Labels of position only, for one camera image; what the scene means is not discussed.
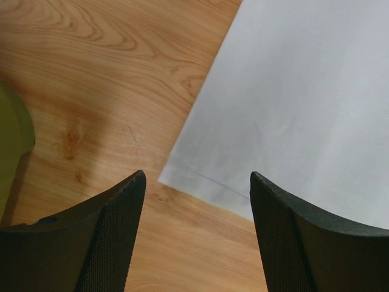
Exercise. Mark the green plastic basket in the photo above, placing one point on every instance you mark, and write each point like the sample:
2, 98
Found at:
17, 138

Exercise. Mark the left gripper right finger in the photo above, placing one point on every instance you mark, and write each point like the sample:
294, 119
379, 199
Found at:
305, 248

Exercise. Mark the white and green t-shirt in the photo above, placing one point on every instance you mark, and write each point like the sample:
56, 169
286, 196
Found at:
298, 92

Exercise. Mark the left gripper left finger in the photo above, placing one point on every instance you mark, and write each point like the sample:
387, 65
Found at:
87, 247

